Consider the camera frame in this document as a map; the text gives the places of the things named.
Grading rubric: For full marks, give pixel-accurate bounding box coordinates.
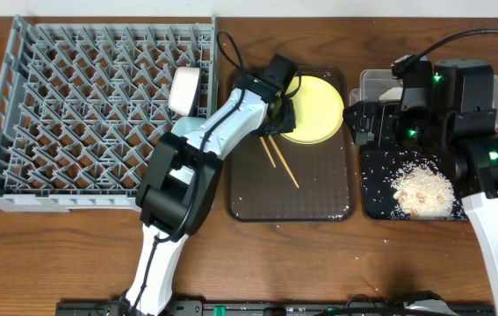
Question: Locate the dark brown serving tray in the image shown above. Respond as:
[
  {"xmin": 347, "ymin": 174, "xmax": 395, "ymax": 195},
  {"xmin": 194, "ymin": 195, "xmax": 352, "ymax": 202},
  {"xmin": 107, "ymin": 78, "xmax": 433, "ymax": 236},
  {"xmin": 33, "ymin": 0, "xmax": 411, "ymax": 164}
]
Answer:
[{"xmin": 225, "ymin": 65, "xmax": 357, "ymax": 223}]

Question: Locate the light blue bowl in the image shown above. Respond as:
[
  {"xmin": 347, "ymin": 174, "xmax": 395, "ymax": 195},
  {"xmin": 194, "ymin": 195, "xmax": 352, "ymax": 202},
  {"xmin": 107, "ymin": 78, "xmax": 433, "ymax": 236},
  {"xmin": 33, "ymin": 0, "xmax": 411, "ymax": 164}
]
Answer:
[{"xmin": 170, "ymin": 117, "xmax": 206, "ymax": 137}]

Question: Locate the food scraps pile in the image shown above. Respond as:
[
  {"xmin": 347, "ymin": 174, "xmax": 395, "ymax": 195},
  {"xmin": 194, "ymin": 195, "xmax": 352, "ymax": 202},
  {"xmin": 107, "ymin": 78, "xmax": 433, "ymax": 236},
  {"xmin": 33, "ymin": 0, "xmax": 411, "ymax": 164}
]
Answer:
[{"xmin": 390, "ymin": 160, "xmax": 457, "ymax": 219}]

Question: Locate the black waste tray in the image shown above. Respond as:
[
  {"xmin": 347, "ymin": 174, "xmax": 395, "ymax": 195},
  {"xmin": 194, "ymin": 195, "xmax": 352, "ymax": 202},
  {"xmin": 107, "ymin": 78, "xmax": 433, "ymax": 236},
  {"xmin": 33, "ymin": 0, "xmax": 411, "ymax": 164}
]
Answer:
[{"xmin": 360, "ymin": 150, "xmax": 466, "ymax": 220}]

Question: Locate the yellow plate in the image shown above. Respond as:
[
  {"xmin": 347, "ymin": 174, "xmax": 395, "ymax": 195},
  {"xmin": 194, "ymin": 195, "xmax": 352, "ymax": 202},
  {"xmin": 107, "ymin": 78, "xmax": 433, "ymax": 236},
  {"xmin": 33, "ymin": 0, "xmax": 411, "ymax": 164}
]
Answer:
[{"xmin": 282, "ymin": 75, "xmax": 344, "ymax": 145}]

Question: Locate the clear plastic bin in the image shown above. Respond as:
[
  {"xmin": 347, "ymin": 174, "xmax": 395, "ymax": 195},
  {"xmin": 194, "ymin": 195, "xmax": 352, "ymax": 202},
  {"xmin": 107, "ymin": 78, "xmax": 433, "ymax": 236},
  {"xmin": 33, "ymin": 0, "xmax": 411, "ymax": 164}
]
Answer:
[{"xmin": 350, "ymin": 69, "xmax": 498, "ymax": 129}]

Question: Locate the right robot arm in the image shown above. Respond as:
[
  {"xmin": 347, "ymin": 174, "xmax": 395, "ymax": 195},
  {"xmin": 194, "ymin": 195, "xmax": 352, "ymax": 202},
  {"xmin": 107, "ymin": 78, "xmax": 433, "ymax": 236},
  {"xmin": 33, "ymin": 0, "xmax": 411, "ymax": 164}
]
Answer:
[{"xmin": 343, "ymin": 56, "xmax": 498, "ymax": 314}]

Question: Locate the wooden chopstick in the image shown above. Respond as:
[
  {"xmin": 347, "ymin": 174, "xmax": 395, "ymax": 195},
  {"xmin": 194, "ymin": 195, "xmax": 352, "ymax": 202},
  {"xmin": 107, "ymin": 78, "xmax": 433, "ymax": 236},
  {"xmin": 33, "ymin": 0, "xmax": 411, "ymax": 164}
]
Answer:
[
  {"xmin": 268, "ymin": 135, "xmax": 300, "ymax": 189},
  {"xmin": 259, "ymin": 137, "xmax": 277, "ymax": 169}
]

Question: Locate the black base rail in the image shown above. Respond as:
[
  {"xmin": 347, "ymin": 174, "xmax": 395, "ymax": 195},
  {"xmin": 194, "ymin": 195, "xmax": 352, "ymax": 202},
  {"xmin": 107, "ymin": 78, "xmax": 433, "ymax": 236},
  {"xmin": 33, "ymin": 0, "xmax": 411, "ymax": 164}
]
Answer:
[{"xmin": 54, "ymin": 291, "xmax": 495, "ymax": 316}]

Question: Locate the white napkin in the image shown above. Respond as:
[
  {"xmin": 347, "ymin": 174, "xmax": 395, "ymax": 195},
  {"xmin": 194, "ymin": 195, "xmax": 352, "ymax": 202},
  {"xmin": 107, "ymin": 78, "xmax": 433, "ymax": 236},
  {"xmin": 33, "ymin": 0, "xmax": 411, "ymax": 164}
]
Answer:
[{"xmin": 379, "ymin": 87, "xmax": 403, "ymax": 101}]

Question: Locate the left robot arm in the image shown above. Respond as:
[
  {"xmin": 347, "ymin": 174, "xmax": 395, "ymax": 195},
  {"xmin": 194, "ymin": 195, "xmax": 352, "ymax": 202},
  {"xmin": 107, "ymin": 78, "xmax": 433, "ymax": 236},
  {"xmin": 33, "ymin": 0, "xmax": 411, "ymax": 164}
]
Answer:
[{"xmin": 119, "ymin": 54, "xmax": 298, "ymax": 315}]

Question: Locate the white bowl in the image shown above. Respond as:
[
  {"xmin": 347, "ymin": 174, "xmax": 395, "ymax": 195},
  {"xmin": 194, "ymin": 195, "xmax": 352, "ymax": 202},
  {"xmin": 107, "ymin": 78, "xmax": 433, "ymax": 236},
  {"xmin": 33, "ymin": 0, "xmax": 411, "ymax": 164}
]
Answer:
[{"xmin": 168, "ymin": 67, "xmax": 201, "ymax": 116}]

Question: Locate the grey plastic dishwasher rack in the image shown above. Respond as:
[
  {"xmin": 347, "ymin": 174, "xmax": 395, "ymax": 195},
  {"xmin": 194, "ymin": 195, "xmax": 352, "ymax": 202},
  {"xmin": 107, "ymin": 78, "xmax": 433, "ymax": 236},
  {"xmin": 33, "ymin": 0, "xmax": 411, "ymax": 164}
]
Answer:
[{"xmin": 0, "ymin": 16, "xmax": 219, "ymax": 212}]

